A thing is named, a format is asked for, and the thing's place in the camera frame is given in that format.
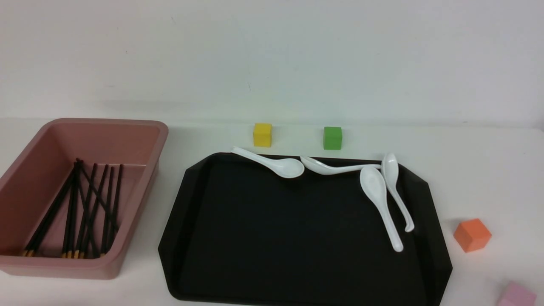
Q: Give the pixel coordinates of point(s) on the orange cube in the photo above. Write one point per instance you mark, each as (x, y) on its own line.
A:
(472, 235)

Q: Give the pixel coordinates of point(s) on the white spoon top middle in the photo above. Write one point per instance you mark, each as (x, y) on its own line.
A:
(327, 170)

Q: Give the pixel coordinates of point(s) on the black plastic tray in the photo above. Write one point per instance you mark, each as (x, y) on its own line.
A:
(239, 233)

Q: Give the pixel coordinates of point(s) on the pink plastic bin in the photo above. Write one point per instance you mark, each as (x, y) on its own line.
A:
(34, 194)

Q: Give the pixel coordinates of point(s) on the white spoon far right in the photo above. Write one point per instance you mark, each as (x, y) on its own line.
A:
(390, 170)

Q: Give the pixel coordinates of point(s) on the black chopstick right pair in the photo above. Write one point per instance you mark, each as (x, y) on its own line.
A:
(107, 210)

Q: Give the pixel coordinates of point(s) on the green cube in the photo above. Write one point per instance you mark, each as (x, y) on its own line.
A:
(332, 138)

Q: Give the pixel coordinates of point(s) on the yellow cube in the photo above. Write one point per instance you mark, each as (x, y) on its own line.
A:
(262, 135)

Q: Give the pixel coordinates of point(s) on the white spoon far left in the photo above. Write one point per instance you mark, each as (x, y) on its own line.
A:
(286, 168)

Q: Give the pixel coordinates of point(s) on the pink cube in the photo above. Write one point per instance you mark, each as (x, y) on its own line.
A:
(516, 294)

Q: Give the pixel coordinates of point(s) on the white spoon large bowl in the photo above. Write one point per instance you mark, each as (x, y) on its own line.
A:
(374, 187)

